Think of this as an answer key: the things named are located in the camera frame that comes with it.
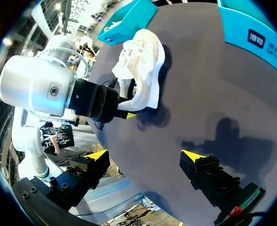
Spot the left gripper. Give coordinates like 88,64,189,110
66,79,138,123

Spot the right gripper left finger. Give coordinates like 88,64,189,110
46,149,111,208

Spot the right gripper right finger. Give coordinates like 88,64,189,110
179,149,244,207

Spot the white and grey sneaker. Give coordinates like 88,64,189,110
112,28,166,112
104,20,124,32

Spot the person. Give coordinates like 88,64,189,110
39,124,75,156

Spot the teal box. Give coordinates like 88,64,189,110
96,0,158,45
217,0,277,82

